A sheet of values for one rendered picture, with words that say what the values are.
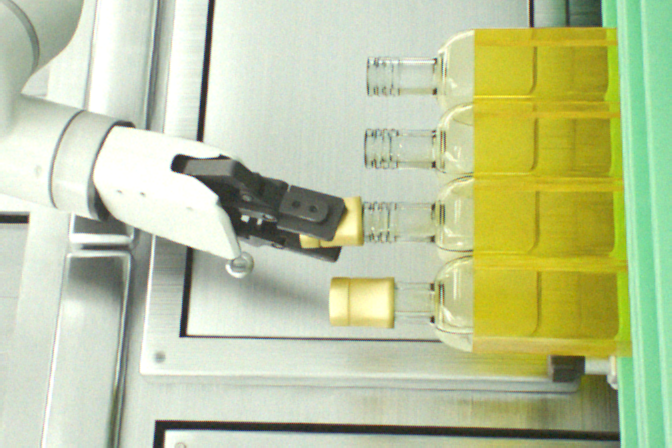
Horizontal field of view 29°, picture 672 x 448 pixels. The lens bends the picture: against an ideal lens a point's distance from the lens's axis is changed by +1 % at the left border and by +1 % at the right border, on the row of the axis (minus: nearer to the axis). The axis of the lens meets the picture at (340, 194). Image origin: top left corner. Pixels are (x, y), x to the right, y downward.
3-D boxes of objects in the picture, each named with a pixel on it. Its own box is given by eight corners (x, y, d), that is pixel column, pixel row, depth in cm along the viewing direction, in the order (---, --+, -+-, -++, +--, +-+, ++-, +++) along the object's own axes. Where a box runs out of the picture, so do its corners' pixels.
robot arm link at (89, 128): (73, 232, 97) (108, 242, 97) (40, 185, 89) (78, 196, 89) (110, 145, 100) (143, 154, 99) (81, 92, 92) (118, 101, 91)
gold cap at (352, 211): (362, 206, 93) (302, 210, 93) (360, 187, 90) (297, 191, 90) (364, 253, 92) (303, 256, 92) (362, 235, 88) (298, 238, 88)
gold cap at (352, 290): (394, 271, 87) (329, 270, 88) (393, 323, 86) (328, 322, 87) (395, 283, 91) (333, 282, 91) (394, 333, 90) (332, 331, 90)
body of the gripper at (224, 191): (97, 238, 97) (238, 278, 95) (61, 185, 87) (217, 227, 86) (132, 151, 100) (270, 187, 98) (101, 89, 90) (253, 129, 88)
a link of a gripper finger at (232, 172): (153, 181, 91) (222, 214, 93) (192, 157, 84) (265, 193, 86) (159, 166, 91) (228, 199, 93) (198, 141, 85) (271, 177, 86)
